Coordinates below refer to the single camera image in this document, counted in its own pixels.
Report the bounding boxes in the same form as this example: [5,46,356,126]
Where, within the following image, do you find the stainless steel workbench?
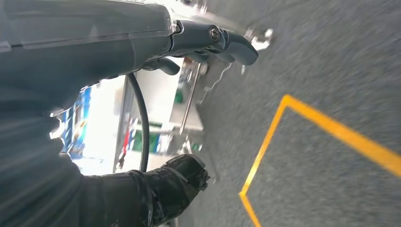
[169,58,220,157]

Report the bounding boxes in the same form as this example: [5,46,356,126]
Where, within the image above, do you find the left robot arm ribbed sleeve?
[0,106,95,227]

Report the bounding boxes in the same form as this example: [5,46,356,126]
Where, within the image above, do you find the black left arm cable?
[127,73,150,173]

